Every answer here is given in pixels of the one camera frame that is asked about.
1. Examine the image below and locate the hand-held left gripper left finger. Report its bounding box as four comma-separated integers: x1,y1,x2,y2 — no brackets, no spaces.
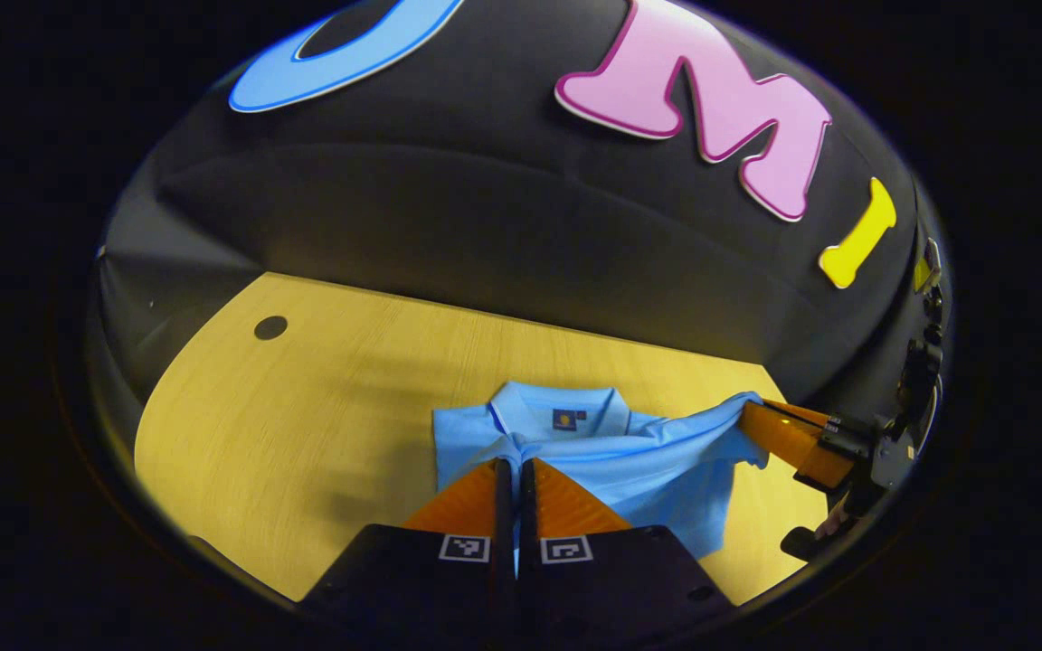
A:
299,458,516,627

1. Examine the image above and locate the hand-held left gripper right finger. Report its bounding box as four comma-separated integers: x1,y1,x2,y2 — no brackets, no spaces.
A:
519,457,739,636

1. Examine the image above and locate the light blue T-shirt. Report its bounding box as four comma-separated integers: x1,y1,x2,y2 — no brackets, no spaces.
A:
432,381,771,580

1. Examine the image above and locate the black backdrop cloth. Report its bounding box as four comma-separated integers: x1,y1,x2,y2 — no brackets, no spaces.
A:
96,0,947,426

